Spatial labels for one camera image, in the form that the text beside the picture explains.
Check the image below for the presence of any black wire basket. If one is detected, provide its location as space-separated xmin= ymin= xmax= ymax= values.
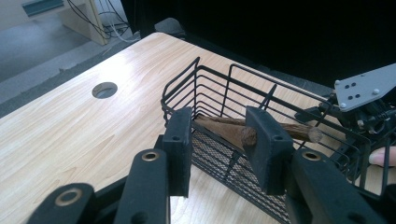
xmin=161 ymin=56 xmax=396 ymax=224

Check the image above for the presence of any grey table grommet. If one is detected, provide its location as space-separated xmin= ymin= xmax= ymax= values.
xmin=92 ymin=81 xmax=119 ymax=100

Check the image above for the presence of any dark curtain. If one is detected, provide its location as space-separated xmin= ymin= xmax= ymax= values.
xmin=120 ymin=0 xmax=396 ymax=90

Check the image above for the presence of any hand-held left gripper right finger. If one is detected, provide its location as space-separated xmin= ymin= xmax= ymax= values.
xmin=244 ymin=105 xmax=295 ymax=196

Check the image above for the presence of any bundle of hanging cables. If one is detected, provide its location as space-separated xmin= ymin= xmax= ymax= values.
xmin=66 ymin=0 xmax=142 ymax=44

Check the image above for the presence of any light wooden desk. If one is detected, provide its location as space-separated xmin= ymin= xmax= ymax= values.
xmin=57 ymin=0 xmax=110 ymax=47

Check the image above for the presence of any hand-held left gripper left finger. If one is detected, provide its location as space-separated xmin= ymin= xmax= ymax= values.
xmin=154 ymin=106 xmax=193 ymax=199

